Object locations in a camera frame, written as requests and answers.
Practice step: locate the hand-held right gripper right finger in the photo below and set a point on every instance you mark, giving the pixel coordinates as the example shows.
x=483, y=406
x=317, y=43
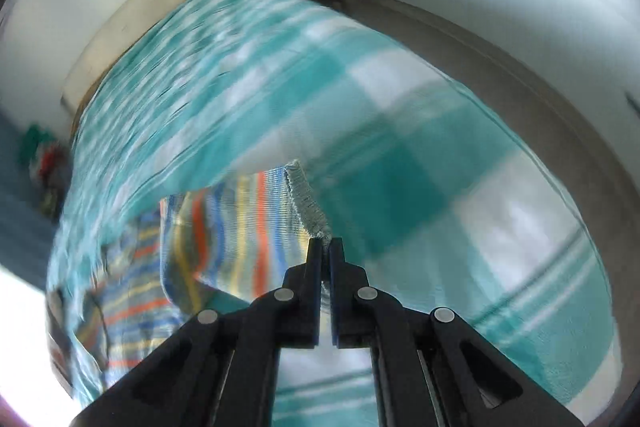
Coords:
x=338, y=297

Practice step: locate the multicolour striped small garment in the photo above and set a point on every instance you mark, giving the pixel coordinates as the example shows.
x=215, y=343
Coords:
x=250, y=227

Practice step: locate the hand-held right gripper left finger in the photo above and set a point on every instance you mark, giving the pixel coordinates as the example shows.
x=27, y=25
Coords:
x=313, y=287

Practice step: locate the teal checked blanket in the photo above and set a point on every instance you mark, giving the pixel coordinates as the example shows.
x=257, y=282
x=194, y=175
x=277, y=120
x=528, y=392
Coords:
x=400, y=132

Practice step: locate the pile of colourful clothes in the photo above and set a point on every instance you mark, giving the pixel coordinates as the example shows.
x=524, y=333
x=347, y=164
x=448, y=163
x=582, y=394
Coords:
x=40, y=162

